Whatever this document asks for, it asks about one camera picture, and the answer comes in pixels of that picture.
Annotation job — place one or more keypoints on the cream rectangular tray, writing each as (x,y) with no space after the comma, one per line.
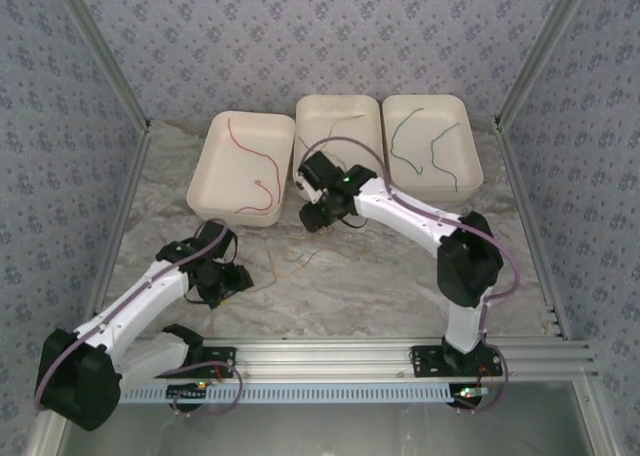
(225,176)
(345,106)
(450,161)

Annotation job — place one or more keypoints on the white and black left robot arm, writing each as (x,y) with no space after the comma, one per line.
(130,306)

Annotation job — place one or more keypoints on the small circuit board with LED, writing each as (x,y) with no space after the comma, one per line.
(187,390)
(470,391)

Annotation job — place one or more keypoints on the grey metal panel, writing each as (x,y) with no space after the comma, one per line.
(325,431)

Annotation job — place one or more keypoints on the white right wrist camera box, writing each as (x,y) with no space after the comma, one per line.
(306,186)

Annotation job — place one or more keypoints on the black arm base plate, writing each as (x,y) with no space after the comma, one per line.
(225,361)
(422,361)

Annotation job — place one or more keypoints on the aluminium side rail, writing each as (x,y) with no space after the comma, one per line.
(131,186)

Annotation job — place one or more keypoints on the aluminium mounting rail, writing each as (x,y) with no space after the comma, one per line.
(325,358)

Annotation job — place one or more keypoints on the aluminium frame post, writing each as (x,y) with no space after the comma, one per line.
(100,51)
(545,51)

